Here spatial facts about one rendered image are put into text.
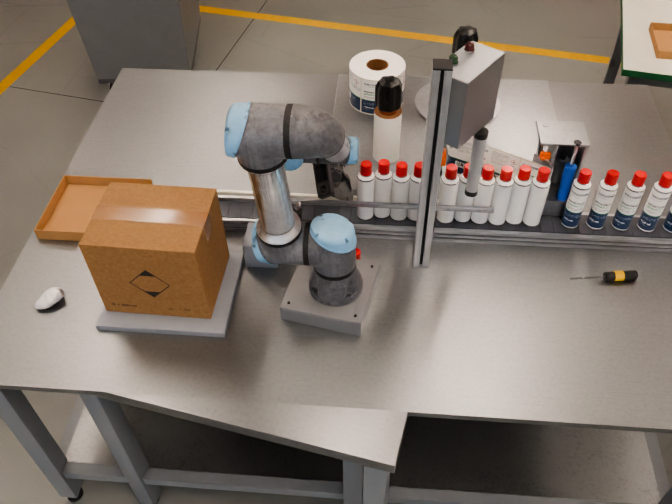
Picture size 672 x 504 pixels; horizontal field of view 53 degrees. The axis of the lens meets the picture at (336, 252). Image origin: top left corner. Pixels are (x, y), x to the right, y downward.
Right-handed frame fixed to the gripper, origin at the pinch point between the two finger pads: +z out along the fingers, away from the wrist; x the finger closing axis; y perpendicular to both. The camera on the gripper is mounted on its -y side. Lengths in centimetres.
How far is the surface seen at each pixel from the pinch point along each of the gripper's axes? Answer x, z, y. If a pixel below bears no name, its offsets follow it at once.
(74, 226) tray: 80, -35, -7
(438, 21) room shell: 11, 102, 286
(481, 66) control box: -54, -31, -11
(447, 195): -28.3, 9.1, -2.5
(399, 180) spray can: -18.3, -2.0, -2.1
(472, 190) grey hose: -38.1, 3.1, -11.2
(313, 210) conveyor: 12.4, -0.8, 0.8
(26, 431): 100, -10, -62
